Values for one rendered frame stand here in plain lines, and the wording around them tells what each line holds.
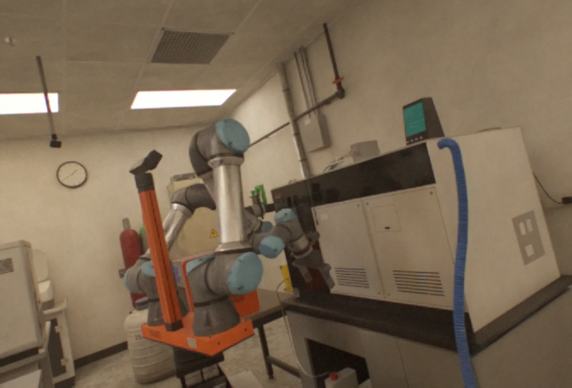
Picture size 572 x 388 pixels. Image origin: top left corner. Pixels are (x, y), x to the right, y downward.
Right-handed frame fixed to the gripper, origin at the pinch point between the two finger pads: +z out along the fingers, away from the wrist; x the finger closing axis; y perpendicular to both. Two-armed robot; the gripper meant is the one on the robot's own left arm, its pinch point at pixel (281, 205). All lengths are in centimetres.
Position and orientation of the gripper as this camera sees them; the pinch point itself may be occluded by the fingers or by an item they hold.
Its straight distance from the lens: 215.0
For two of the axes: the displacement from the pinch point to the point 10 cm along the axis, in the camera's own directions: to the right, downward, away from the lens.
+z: 8.3, -1.6, 5.3
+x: 5.1, -1.6, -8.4
